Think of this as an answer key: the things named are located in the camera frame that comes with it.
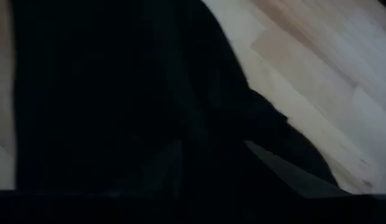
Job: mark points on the black garment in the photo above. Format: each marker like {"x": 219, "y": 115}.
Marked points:
{"x": 118, "y": 93}

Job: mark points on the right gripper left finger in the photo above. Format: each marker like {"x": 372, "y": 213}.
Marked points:
{"x": 162, "y": 174}

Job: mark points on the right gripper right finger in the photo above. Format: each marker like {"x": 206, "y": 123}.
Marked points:
{"x": 289, "y": 177}

